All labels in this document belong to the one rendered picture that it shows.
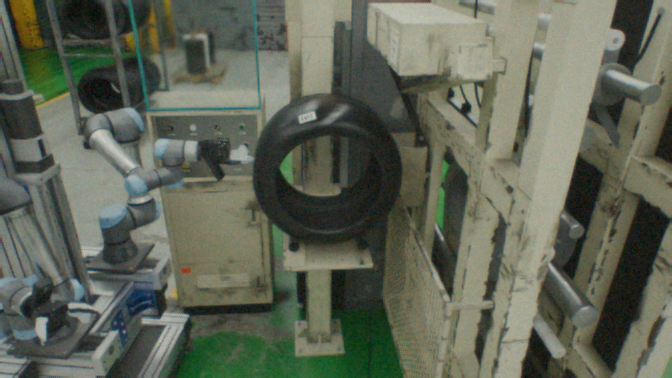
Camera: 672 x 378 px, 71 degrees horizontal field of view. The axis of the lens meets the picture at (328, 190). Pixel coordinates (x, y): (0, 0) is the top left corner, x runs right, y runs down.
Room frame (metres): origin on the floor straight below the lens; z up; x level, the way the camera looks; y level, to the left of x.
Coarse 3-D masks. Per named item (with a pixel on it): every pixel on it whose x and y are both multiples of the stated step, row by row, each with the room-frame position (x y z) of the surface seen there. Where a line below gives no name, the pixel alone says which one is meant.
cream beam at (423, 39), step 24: (384, 24) 1.60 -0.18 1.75; (408, 24) 1.37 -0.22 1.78; (432, 24) 1.37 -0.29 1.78; (456, 24) 1.38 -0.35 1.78; (480, 24) 1.38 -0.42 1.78; (384, 48) 1.58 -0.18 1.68; (408, 48) 1.37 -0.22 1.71; (432, 48) 1.37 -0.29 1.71; (408, 72) 1.37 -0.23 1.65; (432, 72) 1.38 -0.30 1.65
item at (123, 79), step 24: (48, 0) 4.86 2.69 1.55; (72, 0) 4.97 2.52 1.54; (96, 0) 4.95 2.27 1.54; (120, 0) 5.37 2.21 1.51; (72, 24) 5.13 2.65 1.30; (96, 24) 5.58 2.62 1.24; (120, 24) 5.08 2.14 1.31; (96, 72) 4.96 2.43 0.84; (120, 72) 4.85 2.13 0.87; (72, 96) 4.87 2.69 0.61; (96, 96) 5.25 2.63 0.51; (120, 96) 5.61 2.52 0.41; (144, 96) 5.40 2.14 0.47; (144, 120) 5.27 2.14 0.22
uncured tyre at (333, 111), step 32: (320, 96) 1.76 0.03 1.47; (288, 128) 1.59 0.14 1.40; (320, 128) 1.58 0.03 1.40; (352, 128) 1.59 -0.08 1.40; (384, 128) 1.66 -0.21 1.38; (256, 160) 1.61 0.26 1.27; (384, 160) 1.60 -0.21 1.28; (256, 192) 1.60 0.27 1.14; (288, 192) 1.84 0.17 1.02; (352, 192) 1.87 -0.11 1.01; (384, 192) 1.60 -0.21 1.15; (288, 224) 1.57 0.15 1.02; (320, 224) 1.76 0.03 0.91; (352, 224) 1.60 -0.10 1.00
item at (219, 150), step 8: (200, 144) 1.65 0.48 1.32; (208, 144) 1.65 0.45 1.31; (216, 144) 1.64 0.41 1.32; (224, 144) 1.64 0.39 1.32; (200, 152) 1.65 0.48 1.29; (208, 152) 1.66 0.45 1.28; (216, 152) 1.64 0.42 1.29; (224, 152) 1.65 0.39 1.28; (200, 160) 1.65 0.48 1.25; (216, 160) 1.64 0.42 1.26
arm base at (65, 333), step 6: (66, 312) 1.32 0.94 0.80; (66, 318) 1.30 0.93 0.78; (72, 318) 1.32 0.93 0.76; (72, 324) 1.31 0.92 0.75; (78, 324) 1.34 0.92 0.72; (66, 330) 1.28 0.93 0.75; (72, 330) 1.29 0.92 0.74; (36, 336) 1.24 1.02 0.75; (54, 336) 1.25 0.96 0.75; (60, 336) 1.26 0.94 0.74; (66, 336) 1.27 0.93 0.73; (36, 342) 1.24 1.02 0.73; (48, 342) 1.24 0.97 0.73; (54, 342) 1.24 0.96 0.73; (60, 342) 1.25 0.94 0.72
